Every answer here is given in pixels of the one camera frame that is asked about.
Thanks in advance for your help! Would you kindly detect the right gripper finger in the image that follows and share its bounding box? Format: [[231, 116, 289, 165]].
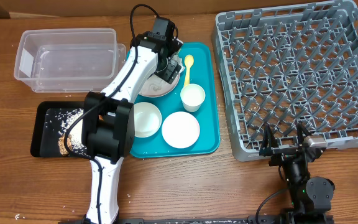
[[261, 124, 277, 150], [296, 122, 311, 146]]

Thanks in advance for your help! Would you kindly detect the small white bowl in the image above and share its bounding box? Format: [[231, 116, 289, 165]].
[[134, 102, 162, 138]]

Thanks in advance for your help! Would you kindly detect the white bowl with rice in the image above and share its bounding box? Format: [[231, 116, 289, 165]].
[[162, 111, 200, 149]]

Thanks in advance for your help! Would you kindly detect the brown food chunk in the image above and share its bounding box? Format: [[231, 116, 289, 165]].
[[58, 135, 72, 156]]

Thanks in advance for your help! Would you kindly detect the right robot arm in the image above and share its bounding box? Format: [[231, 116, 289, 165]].
[[254, 122, 335, 224]]

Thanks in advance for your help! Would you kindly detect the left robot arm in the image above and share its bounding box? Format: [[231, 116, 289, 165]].
[[81, 17, 183, 223]]

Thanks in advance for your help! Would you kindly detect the grey dishwasher rack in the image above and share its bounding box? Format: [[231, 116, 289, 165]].
[[213, 1, 358, 161]]

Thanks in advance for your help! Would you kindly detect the yellow plastic spoon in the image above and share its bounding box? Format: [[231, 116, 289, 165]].
[[183, 54, 194, 87]]

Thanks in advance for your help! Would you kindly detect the large white plate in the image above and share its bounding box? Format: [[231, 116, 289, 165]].
[[139, 74, 180, 98]]

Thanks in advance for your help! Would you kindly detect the crumpled white napkin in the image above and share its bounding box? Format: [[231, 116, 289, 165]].
[[144, 55, 184, 97]]

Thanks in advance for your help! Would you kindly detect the white paper cup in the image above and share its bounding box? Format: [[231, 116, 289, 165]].
[[180, 84, 206, 112]]

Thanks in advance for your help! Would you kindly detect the teal serving tray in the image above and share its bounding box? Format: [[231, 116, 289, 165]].
[[130, 42, 220, 159]]

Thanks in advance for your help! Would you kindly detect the clear plastic bin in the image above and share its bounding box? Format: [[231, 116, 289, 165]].
[[14, 28, 127, 93]]

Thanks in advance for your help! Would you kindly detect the spilled white rice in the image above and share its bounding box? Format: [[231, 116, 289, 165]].
[[44, 108, 88, 152]]

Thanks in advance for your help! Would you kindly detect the black plastic tray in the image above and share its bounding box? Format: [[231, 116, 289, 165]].
[[30, 100, 105, 158]]

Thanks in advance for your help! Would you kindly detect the left black cable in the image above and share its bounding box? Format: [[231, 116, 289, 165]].
[[63, 3, 161, 224]]

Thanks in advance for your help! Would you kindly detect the black cable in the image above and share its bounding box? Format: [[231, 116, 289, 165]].
[[63, 3, 161, 224], [255, 187, 289, 224]]

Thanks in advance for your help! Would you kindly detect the right black cable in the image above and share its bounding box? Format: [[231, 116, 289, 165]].
[[255, 187, 289, 224]]

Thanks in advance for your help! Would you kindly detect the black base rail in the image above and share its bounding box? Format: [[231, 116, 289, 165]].
[[57, 215, 335, 224]]

